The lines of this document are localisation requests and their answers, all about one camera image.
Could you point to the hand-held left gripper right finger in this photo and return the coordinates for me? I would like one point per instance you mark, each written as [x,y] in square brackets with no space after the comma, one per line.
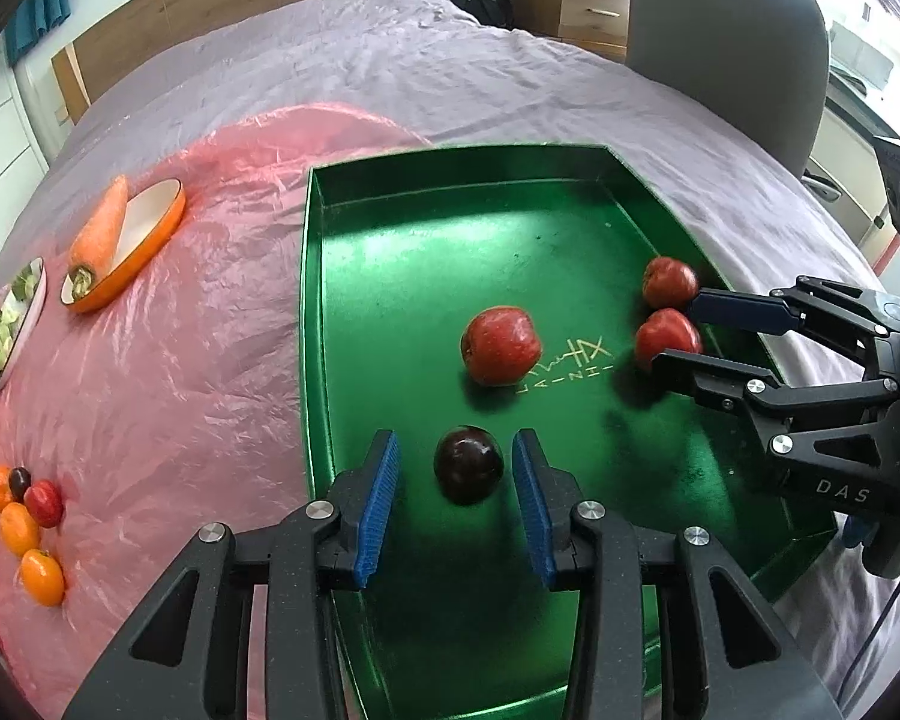
[532,510]

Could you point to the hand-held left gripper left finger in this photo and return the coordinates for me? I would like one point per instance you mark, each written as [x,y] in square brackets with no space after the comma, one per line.
[379,510]

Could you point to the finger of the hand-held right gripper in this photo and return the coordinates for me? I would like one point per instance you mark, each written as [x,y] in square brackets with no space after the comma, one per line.
[720,382]
[735,311]

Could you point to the red apple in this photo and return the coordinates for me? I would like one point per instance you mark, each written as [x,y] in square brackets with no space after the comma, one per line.
[499,345]
[669,281]
[667,339]
[43,502]

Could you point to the dark purple plum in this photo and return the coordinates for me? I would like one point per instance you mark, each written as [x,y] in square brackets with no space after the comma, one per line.
[469,465]
[19,481]

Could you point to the green tray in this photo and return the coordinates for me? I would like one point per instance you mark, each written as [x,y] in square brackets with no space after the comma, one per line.
[420,277]

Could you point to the person's right hand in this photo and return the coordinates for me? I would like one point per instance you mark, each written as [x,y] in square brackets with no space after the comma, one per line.
[856,531]

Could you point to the pink plastic sheet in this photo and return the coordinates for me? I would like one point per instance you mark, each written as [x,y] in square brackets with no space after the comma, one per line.
[195,390]

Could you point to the grey office chair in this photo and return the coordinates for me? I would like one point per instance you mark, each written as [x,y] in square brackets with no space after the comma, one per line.
[727,45]

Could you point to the orange oval dish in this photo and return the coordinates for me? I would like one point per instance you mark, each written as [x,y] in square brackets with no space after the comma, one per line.
[150,217]

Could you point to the carrot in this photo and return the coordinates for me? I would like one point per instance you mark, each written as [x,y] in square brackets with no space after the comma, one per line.
[101,232]

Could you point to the white plate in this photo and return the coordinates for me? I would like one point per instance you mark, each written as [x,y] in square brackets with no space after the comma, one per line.
[31,307]

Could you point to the pale green vegetable piece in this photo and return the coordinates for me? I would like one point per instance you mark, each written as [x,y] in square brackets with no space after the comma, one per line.
[16,292]

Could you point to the white wardrobe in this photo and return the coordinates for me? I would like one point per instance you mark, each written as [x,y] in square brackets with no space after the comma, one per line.
[0,165]

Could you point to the wooden headboard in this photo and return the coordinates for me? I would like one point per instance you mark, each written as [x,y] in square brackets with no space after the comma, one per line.
[195,22]

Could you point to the teal curtain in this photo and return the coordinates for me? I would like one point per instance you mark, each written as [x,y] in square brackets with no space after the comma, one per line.
[37,11]

